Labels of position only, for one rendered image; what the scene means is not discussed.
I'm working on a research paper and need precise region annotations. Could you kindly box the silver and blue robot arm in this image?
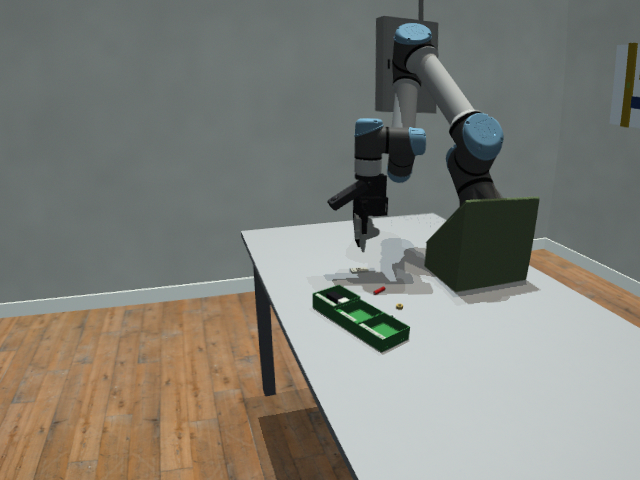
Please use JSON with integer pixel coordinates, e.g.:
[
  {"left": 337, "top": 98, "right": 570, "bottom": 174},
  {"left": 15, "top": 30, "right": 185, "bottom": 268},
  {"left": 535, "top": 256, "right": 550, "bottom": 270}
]
[{"left": 354, "top": 23, "right": 504, "bottom": 206}]

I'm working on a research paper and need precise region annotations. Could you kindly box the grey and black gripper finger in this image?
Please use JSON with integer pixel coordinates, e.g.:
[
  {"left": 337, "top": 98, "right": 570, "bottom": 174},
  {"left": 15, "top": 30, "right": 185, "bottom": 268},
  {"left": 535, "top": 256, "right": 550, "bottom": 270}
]
[
  {"left": 353, "top": 208, "right": 360, "bottom": 247},
  {"left": 359, "top": 206, "right": 380, "bottom": 252}
]

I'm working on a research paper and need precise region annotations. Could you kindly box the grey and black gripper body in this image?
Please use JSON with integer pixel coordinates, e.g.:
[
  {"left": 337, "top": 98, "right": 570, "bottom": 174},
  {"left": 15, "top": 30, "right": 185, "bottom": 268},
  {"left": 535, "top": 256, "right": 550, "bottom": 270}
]
[{"left": 353, "top": 173, "right": 388, "bottom": 218}]

